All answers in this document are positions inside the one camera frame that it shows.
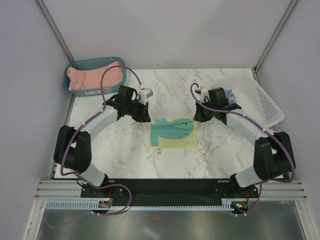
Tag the teal transparent plastic bin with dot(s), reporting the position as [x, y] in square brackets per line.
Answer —
[89, 64]

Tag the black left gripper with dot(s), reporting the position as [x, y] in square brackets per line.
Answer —
[143, 116]

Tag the blue towel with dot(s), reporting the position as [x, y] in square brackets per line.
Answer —
[230, 96]

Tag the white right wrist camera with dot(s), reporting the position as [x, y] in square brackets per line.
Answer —
[200, 90]

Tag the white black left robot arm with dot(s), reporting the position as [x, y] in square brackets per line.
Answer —
[73, 150]

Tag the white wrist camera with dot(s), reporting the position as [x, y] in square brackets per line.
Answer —
[200, 90]
[144, 94]

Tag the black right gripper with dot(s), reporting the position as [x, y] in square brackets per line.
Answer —
[199, 116]

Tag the aluminium frame rail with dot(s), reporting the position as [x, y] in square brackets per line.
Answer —
[71, 190]

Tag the white perforated plastic basket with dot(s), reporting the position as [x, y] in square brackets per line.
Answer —
[252, 98]

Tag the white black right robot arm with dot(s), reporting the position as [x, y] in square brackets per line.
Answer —
[273, 158]

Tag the yellow green towel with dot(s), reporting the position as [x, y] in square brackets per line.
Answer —
[173, 133]

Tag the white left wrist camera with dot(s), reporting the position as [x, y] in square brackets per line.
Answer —
[144, 94]

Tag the pink towel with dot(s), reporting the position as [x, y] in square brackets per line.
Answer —
[91, 79]

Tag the white slotted cable duct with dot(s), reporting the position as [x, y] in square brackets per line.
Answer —
[100, 205]

